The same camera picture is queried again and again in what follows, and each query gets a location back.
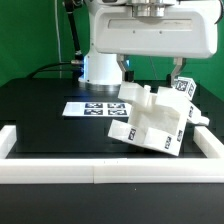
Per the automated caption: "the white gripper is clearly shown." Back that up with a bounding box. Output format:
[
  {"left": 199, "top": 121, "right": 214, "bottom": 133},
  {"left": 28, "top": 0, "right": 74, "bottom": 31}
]
[{"left": 92, "top": 0, "right": 222, "bottom": 84}]

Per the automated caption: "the white chair back part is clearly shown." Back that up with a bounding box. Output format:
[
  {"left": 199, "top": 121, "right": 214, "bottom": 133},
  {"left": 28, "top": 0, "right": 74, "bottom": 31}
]
[{"left": 118, "top": 82, "right": 209, "bottom": 126}]

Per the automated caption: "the white tagged cube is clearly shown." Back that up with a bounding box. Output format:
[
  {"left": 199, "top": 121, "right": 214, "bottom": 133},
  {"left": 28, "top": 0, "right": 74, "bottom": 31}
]
[{"left": 174, "top": 77, "right": 197, "bottom": 100}]

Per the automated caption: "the white chair seat part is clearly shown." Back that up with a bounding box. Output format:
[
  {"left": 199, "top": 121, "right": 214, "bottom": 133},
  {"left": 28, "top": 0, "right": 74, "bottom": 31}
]
[{"left": 128, "top": 103, "right": 187, "bottom": 149}]

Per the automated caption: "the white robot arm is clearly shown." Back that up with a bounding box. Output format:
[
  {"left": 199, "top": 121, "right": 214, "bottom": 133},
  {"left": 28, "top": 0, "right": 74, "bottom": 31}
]
[{"left": 64, "top": 0, "right": 224, "bottom": 80}]

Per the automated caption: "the white marker sheet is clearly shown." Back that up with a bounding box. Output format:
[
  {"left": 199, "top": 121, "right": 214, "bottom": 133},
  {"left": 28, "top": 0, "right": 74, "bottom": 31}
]
[{"left": 62, "top": 102, "right": 131, "bottom": 117}]

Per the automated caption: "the black cable on table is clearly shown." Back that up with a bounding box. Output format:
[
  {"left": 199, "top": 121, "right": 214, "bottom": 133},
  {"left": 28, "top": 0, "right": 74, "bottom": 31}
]
[{"left": 26, "top": 61, "right": 84, "bottom": 80}]

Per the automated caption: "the white U-shaped fence frame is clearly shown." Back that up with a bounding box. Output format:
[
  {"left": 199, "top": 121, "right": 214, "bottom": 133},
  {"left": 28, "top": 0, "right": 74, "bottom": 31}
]
[{"left": 0, "top": 125, "right": 224, "bottom": 184}]

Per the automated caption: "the white hanging cable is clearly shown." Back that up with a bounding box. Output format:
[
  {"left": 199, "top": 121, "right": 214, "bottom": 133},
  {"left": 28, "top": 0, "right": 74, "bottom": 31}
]
[{"left": 54, "top": 0, "right": 63, "bottom": 79}]

